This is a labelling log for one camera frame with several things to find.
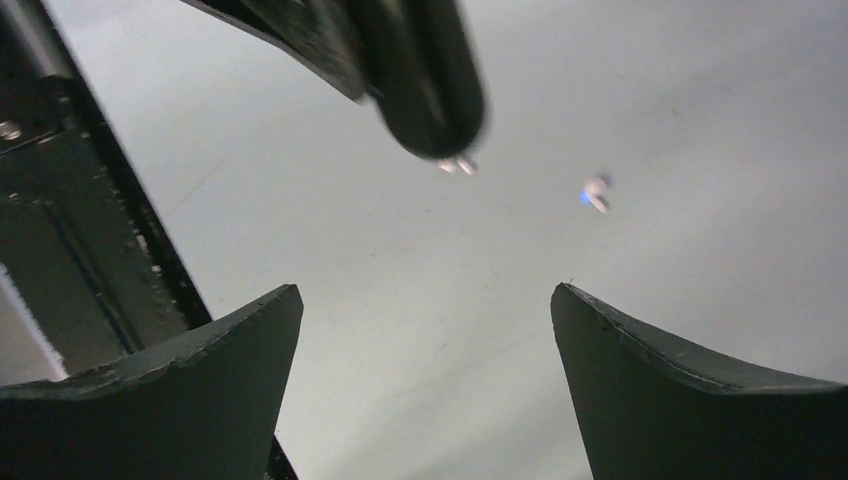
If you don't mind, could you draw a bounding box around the white earbud near centre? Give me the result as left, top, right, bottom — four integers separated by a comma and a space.
436, 156, 477, 175

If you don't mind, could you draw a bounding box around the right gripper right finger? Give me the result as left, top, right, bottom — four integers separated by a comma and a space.
550, 284, 847, 479

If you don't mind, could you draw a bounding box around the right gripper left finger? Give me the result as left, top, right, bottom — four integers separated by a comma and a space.
1, 285, 304, 479

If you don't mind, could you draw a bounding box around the white earbud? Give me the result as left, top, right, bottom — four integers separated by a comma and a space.
581, 174, 611, 214
436, 156, 477, 175

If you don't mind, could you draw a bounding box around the white earbud far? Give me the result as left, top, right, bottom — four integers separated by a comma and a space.
581, 174, 611, 214

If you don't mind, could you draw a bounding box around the black earbud charging case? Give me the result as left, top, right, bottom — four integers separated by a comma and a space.
346, 0, 486, 161

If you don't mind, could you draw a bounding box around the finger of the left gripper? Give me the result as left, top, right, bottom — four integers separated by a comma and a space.
185, 0, 368, 102

